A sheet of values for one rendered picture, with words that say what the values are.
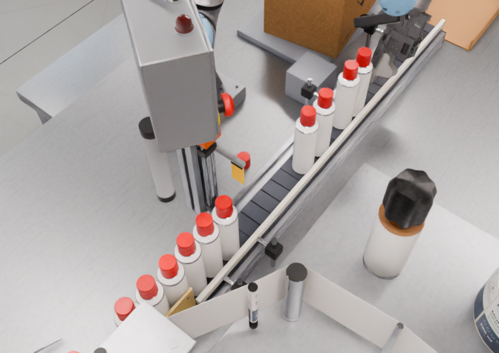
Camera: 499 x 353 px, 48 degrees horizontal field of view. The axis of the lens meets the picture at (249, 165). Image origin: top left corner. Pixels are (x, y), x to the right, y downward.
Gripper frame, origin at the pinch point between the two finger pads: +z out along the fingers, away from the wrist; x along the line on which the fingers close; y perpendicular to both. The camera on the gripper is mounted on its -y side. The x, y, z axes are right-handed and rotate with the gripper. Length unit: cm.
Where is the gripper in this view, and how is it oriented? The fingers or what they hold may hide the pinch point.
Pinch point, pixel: (370, 77)
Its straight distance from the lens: 149.9
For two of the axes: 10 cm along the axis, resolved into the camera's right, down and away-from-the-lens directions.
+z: -3.0, 8.3, 4.8
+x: 5.4, -2.7, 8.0
